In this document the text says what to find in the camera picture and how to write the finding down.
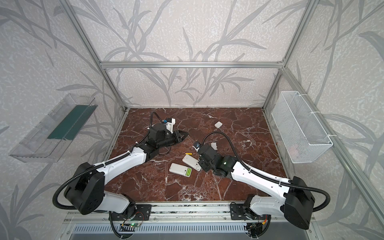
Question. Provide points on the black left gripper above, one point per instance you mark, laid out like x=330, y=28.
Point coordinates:
x=175, y=137

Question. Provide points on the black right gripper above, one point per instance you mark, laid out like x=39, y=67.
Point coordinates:
x=203, y=159

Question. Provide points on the white remote control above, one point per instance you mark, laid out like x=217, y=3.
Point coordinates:
x=192, y=162

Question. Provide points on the white air conditioner remote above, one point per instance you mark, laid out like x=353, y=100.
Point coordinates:
x=180, y=170

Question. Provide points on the white battery cover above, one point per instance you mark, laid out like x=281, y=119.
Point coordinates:
x=214, y=146
x=218, y=124

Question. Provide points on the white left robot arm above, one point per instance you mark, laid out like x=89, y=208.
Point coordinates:
x=86, y=192

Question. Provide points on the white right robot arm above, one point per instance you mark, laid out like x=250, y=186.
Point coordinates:
x=287, y=198

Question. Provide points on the pink object in basket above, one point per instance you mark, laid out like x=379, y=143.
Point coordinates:
x=294, y=151

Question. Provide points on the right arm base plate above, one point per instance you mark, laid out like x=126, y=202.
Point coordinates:
x=239, y=212

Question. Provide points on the aluminium front rail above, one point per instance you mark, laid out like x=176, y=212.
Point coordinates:
x=174, y=212

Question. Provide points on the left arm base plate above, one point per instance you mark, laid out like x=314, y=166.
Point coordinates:
x=139, y=212

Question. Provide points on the clear plastic wall bin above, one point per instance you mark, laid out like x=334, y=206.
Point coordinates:
x=47, y=142

